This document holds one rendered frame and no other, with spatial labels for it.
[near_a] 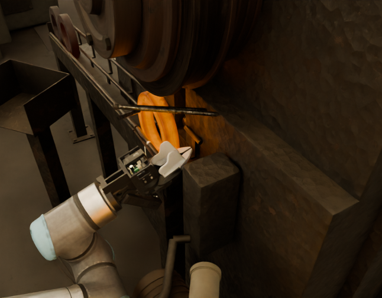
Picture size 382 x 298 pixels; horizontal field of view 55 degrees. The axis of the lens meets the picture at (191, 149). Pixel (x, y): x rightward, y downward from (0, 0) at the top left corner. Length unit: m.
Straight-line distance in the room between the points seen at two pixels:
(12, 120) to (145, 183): 0.66
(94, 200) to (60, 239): 0.10
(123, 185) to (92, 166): 1.21
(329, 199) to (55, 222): 0.52
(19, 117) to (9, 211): 0.66
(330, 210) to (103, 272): 0.48
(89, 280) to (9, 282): 0.85
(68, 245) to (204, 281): 0.29
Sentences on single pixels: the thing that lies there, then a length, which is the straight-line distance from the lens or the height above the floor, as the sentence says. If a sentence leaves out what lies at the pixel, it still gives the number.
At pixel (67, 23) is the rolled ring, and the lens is 1.65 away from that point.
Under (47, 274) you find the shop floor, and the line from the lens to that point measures 1.61.
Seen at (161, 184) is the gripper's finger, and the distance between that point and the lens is 0.79.
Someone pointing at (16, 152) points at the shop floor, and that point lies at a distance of 2.21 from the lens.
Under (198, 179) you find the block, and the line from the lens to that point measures 0.70.
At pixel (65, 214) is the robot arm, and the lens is 0.78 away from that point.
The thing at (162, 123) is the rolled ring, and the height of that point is 0.81.
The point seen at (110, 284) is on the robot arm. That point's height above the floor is 0.60.
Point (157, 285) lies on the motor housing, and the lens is 0.87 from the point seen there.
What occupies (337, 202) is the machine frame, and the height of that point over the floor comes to 0.87.
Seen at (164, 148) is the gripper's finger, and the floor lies 0.77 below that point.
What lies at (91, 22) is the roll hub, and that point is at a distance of 0.79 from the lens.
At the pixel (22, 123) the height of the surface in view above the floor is 0.60.
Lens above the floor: 1.29
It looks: 40 degrees down
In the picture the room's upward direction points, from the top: straight up
